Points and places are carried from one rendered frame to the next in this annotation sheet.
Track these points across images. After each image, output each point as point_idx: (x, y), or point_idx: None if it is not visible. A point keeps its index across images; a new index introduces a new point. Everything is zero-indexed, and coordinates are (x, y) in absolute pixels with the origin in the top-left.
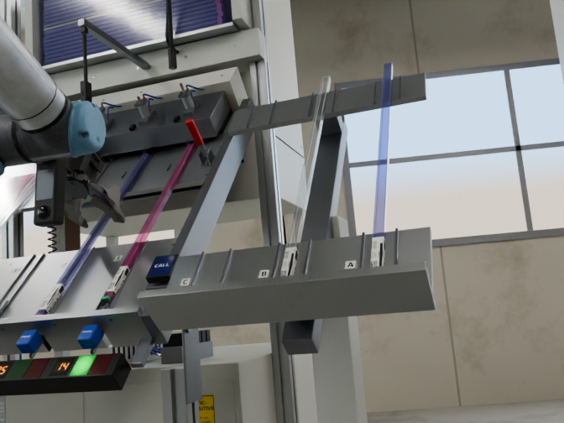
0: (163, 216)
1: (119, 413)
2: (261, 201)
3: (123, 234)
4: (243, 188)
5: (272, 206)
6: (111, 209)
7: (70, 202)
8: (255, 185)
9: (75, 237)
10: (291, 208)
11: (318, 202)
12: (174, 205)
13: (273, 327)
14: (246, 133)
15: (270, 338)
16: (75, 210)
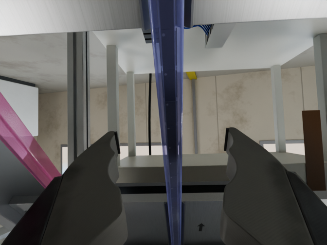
0: (220, 161)
1: None
2: None
3: (270, 152)
4: (132, 177)
5: (71, 156)
6: (70, 170)
7: (237, 233)
8: (121, 179)
9: (310, 149)
10: (128, 158)
11: None
12: (199, 169)
13: (79, 42)
14: None
15: (82, 32)
16: (227, 186)
